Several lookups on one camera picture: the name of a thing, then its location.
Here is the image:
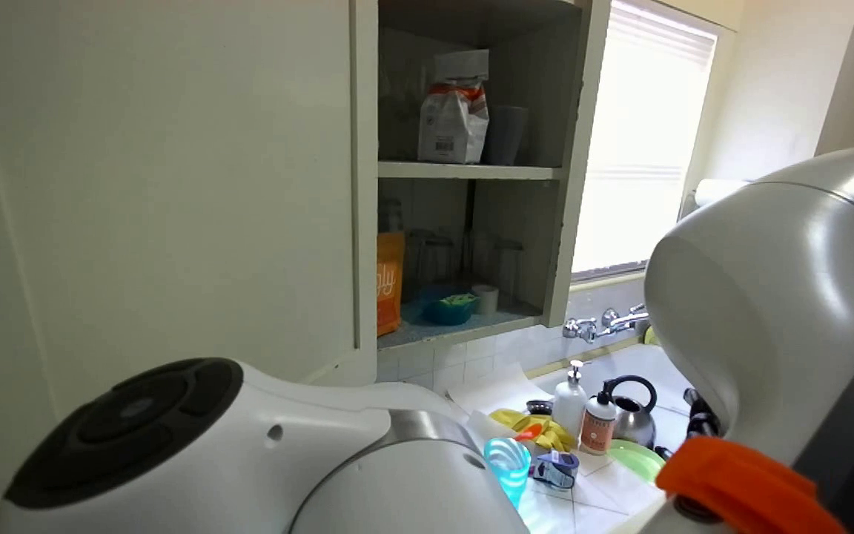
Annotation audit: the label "window with white frame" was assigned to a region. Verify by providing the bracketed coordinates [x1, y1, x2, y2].
[571, 0, 725, 284]

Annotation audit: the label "orange box in cabinet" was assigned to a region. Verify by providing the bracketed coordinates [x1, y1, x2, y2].
[376, 225, 409, 341]

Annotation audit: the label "orange strap on arm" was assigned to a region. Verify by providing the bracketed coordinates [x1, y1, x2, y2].
[652, 437, 848, 534]

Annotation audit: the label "teal bowl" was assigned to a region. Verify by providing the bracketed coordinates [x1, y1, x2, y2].
[415, 284, 480, 330]

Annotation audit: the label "white wall cupboard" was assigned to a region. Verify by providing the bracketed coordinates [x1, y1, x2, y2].
[351, 0, 615, 351]

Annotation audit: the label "teal ribbed plastic cup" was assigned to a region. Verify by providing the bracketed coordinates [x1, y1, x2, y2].
[480, 437, 534, 510]

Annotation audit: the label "light green dish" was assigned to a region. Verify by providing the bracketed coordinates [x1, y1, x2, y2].
[609, 437, 670, 488]

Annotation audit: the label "white pump soap bottle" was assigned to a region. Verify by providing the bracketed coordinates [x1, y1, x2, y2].
[550, 356, 591, 439]

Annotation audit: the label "yellow rubber gloves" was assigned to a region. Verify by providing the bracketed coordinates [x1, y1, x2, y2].
[489, 406, 578, 458]

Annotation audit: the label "white cupboard door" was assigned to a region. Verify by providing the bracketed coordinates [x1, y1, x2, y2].
[0, 0, 382, 498]

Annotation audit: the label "small white cup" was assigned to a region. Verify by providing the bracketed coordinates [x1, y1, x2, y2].
[473, 281, 501, 318]

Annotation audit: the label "chrome sink faucet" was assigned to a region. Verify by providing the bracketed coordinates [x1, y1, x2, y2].
[560, 302, 652, 345]

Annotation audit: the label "steel kettle black handle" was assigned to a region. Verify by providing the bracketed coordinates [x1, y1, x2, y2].
[597, 373, 663, 451]

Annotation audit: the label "white flour bag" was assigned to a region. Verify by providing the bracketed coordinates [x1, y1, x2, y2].
[415, 49, 497, 166]

